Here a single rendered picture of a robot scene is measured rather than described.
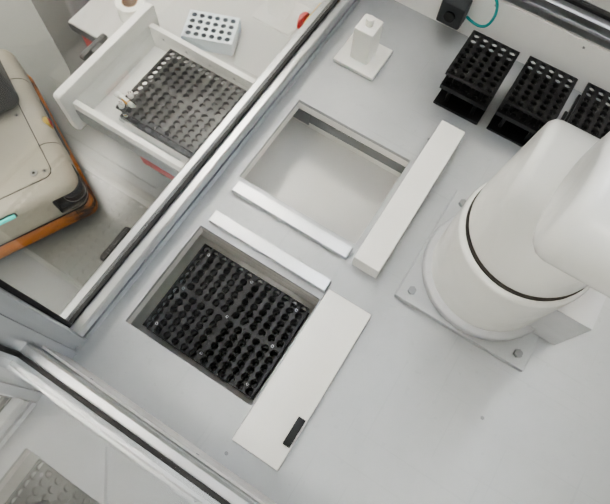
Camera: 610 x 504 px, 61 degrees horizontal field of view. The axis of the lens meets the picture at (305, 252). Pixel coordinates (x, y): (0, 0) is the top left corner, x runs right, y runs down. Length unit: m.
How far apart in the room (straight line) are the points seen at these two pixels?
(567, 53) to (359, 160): 0.43
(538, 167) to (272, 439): 0.51
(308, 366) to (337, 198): 0.38
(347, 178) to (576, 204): 0.76
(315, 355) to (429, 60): 0.64
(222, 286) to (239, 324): 0.07
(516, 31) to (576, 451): 0.76
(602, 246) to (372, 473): 0.56
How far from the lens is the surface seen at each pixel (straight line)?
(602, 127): 1.05
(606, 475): 0.95
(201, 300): 0.92
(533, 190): 0.62
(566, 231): 0.37
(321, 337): 0.83
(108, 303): 0.87
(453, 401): 0.87
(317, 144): 1.12
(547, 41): 1.15
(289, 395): 0.82
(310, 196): 1.06
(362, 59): 1.09
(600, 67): 1.16
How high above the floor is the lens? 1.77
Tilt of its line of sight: 69 degrees down
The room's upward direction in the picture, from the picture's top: 6 degrees clockwise
